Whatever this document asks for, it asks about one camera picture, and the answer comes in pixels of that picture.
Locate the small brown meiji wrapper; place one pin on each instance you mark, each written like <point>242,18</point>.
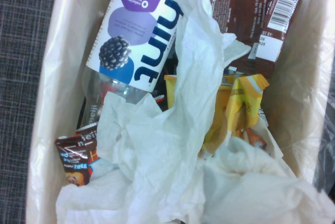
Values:
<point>76,161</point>

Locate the large brown snack wrapper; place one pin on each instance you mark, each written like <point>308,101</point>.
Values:
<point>248,12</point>

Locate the trash bin with plastic liner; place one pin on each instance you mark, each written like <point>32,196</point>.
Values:
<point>295,103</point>

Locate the hint water bottle purple label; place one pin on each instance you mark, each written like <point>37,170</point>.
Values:
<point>131,38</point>

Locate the thin white discarded tissue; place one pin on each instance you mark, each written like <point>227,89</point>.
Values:
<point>162,143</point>

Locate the cream plastic trash bin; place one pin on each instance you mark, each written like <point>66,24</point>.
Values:
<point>65,77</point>

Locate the yellow snack wrapper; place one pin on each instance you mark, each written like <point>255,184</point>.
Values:
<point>243,98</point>

